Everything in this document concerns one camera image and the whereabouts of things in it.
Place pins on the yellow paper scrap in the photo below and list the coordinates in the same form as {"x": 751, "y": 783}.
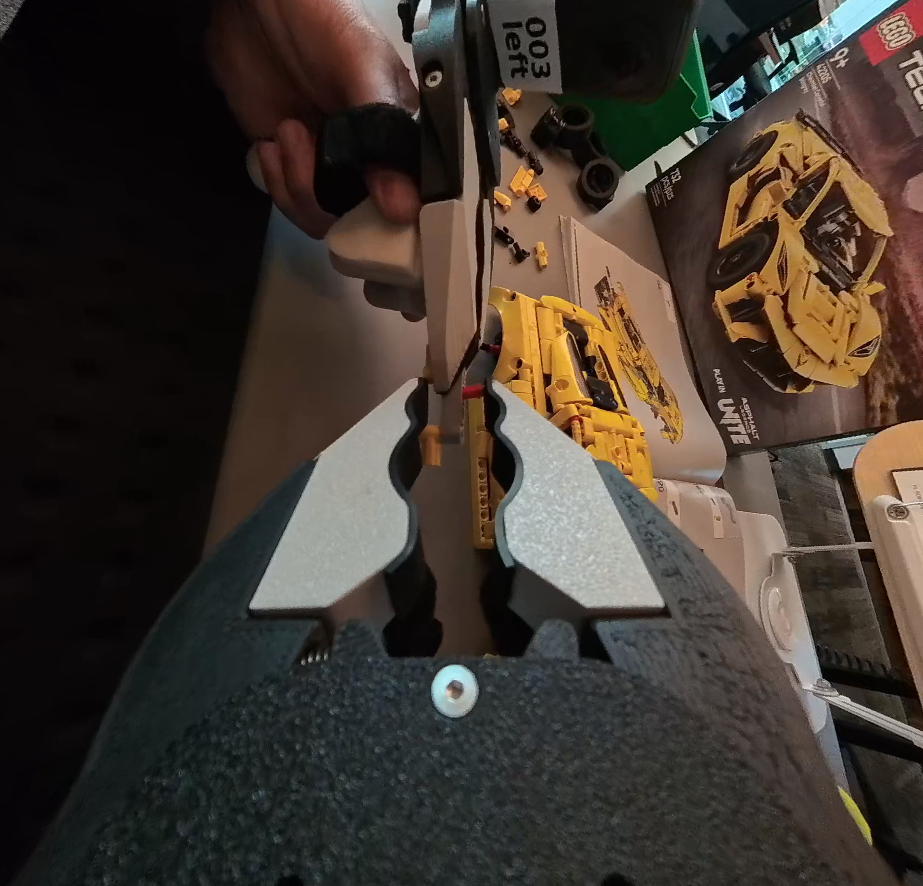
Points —
{"x": 856, "y": 817}

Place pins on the green plastic bin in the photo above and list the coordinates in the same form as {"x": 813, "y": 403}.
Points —
{"x": 649, "y": 129}

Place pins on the person's left hand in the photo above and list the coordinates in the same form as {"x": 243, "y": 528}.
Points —
{"x": 310, "y": 43}

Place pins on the grey desk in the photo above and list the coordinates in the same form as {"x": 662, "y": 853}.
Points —
{"x": 324, "y": 338}

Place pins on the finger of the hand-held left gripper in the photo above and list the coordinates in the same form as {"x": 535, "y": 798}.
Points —
{"x": 484, "y": 216}
{"x": 447, "y": 288}

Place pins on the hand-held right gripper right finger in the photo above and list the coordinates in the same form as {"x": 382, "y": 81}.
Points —
{"x": 577, "y": 533}

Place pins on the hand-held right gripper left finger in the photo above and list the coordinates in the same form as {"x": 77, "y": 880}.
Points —
{"x": 339, "y": 533}

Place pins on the grey perforated beam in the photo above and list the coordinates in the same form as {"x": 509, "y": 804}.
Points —
{"x": 448, "y": 417}

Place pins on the building instruction booklet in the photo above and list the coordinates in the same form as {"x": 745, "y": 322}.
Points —
{"x": 649, "y": 309}

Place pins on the pile of yellow black pieces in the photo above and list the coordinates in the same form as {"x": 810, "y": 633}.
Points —
{"x": 523, "y": 187}

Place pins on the dark perforated panel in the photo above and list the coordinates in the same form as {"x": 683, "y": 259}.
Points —
{"x": 108, "y": 396}

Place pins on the yellow brick toy car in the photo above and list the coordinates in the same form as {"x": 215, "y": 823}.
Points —
{"x": 562, "y": 367}

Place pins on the toy car set box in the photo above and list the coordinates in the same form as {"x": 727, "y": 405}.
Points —
{"x": 793, "y": 216}

